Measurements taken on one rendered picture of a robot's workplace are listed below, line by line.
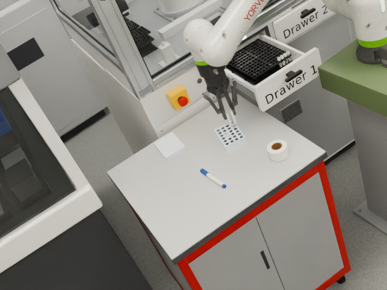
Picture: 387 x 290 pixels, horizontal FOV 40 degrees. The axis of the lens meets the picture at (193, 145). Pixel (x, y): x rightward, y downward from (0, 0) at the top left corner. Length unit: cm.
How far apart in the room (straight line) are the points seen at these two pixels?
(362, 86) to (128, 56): 83
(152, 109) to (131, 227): 105
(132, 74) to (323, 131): 109
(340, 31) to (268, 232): 107
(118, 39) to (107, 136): 185
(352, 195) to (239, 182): 101
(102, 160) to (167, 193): 170
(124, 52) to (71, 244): 73
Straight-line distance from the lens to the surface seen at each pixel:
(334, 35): 251
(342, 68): 201
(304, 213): 194
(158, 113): 212
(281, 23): 228
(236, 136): 193
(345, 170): 283
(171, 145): 205
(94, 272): 216
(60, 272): 211
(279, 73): 194
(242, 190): 178
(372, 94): 189
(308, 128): 262
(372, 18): 190
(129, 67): 201
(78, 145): 382
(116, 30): 194
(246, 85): 200
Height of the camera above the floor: 198
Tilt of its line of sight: 37 degrees down
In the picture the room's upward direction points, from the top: 24 degrees counter-clockwise
